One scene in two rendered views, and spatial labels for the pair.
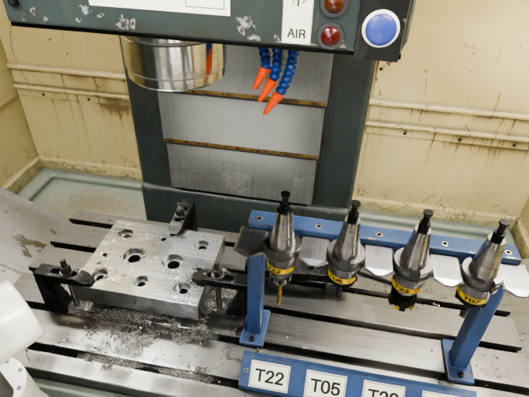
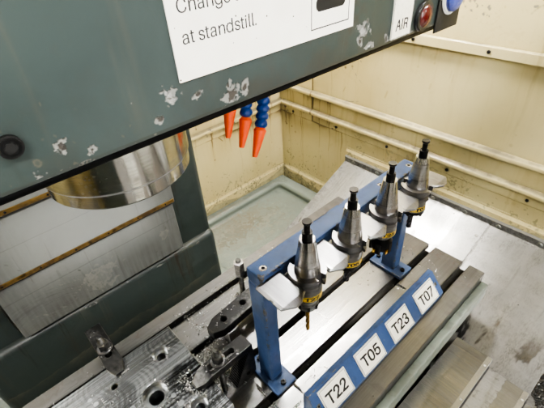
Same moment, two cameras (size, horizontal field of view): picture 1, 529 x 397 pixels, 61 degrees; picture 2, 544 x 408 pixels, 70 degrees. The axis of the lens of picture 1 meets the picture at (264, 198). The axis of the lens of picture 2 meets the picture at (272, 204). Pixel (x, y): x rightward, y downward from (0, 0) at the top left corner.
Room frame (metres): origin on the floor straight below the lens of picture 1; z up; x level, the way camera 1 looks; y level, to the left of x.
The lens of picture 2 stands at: (0.33, 0.33, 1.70)
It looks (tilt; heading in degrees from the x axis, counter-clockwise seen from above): 37 degrees down; 311
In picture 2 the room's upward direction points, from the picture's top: 4 degrees counter-clockwise
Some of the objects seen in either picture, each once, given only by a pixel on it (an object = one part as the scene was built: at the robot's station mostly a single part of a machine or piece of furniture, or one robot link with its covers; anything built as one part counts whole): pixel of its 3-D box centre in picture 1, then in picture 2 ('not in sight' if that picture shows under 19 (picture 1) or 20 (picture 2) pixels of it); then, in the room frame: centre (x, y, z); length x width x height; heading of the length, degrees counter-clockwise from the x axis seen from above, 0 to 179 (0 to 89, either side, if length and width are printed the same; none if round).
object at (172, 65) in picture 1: (174, 35); (104, 121); (0.71, 0.15, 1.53); 0.16 x 0.16 x 0.12
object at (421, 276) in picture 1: (412, 265); (384, 213); (0.54, -0.25, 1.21); 0.06 x 0.06 x 0.03
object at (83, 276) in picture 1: (67, 283); not in sight; (0.69, 0.44, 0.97); 0.13 x 0.03 x 0.15; 81
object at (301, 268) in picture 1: (297, 275); (252, 303); (0.77, -0.09, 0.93); 0.26 x 0.05 x 0.06; 86
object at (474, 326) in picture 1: (478, 317); (397, 224); (0.57, -0.42, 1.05); 0.10 x 0.05 x 0.30; 171
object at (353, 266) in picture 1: (345, 255); (349, 240); (0.56, -0.14, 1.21); 0.06 x 0.06 x 0.03
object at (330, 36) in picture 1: (330, 36); (425, 15); (0.46, -0.06, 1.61); 0.02 x 0.01 x 0.02; 81
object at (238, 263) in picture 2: not in sight; (240, 277); (0.83, -0.11, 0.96); 0.03 x 0.03 x 0.13
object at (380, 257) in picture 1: (378, 261); (367, 227); (0.55, -0.20, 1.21); 0.07 x 0.05 x 0.01; 171
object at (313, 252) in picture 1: (313, 251); (329, 257); (0.57, -0.09, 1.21); 0.07 x 0.05 x 0.01; 171
